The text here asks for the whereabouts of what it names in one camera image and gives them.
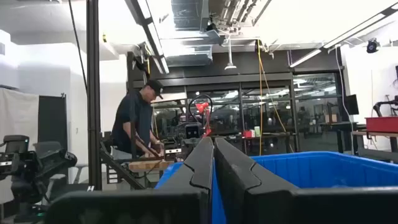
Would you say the black hanging cable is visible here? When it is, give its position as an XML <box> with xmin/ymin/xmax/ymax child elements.
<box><xmin>67</xmin><ymin>0</ymin><xmax>89</xmax><ymax>96</ymax></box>

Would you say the side workbench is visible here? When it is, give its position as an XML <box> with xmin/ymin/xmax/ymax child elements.
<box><xmin>351</xmin><ymin>130</ymin><xmax>398</xmax><ymax>158</ymax></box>

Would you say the orange hanging cable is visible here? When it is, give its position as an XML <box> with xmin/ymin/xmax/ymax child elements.
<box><xmin>259</xmin><ymin>58</ymin><xmax>287</xmax><ymax>134</ymax></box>

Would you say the long ceiling light strip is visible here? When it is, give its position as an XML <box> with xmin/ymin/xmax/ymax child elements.
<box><xmin>125</xmin><ymin>0</ymin><xmax>170</xmax><ymax>75</ymax></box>
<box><xmin>288</xmin><ymin>2</ymin><xmax>398</xmax><ymax>68</ymax></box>

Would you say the black wall-mounted camera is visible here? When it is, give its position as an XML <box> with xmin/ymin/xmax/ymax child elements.
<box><xmin>366</xmin><ymin>37</ymin><xmax>381</xmax><ymax>55</ymax></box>

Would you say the red desk lamp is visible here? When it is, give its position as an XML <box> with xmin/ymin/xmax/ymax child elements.
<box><xmin>195</xmin><ymin>101</ymin><xmax>213</xmax><ymax>138</ymax></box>

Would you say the yellow hanging cable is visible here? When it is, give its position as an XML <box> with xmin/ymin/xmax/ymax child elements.
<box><xmin>256</xmin><ymin>39</ymin><xmax>264</xmax><ymax>156</ymax></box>

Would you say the black monitor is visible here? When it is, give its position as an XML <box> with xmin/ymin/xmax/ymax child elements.
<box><xmin>345</xmin><ymin>94</ymin><xmax>360</xmax><ymax>116</ymax></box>

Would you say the black vertical frame post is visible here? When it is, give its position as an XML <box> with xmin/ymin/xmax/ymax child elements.
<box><xmin>86</xmin><ymin>0</ymin><xmax>103</xmax><ymax>191</ymax></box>

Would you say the black partition panel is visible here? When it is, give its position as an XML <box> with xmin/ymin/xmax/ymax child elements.
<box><xmin>37</xmin><ymin>94</ymin><xmax>68</xmax><ymax>151</ymax></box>

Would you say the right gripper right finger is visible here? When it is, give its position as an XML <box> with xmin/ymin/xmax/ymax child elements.
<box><xmin>214</xmin><ymin>137</ymin><xmax>300</xmax><ymax>224</ymax></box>

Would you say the wooden workbench top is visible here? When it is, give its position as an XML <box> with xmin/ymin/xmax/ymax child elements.
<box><xmin>128</xmin><ymin>159</ymin><xmax>175</xmax><ymax>172</ymax></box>

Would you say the metal air duct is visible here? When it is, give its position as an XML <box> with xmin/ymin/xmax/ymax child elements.
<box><xmin>159</xmin><ymin>0</ymin><xmax>215</xmax><ymax>68</ymax></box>

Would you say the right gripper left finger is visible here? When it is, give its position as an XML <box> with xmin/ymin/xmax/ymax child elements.
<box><xmin>155</xmin><ymin>136</ymin><xmax>215</xmax><ymax>224</ymax></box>

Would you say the white pendant lamp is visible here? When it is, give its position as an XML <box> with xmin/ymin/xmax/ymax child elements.
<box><xmin>224</xmin><ymin>37</ymin><xmax>238</xmax><ymax>71</ymax></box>

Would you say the black background robot gripper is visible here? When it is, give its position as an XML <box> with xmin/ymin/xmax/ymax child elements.
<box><xmin>173</xmin><ymin>122</ymin><xmax>206</xmax><ymax>156</ymax></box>

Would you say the white curtain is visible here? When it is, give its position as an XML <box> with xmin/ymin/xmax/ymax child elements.
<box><xmin>0</xmin><ymin>88</ymin><xmax>40</xmax><ymax>151</ymax></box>

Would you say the red plastic bin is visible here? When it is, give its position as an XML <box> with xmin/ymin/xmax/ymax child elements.
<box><xmin>364</xmin><ymin>116</ymin><xmax>398</xmax><ymax>134</ymax></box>

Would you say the blue plastic bin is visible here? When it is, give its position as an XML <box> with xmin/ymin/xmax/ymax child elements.
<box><xmin>154</xmin><ymin>151</ymin><xmax>398</xmax><ymax>224</ymax></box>

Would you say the person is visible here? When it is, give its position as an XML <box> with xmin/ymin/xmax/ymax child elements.
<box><xmin>111</xmin><ymin>79</ymin><xmax>165</xmax><ymax>160</ymax></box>

